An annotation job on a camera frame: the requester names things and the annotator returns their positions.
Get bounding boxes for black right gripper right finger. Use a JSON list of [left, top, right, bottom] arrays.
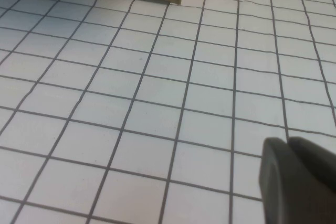
[[288, 136, 336, 195]]

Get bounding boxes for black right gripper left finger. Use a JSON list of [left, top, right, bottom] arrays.
[[258, 137, 336, 224]]

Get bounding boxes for white grid tablecloth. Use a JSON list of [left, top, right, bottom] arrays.
[[0, 0, 336, 224]]

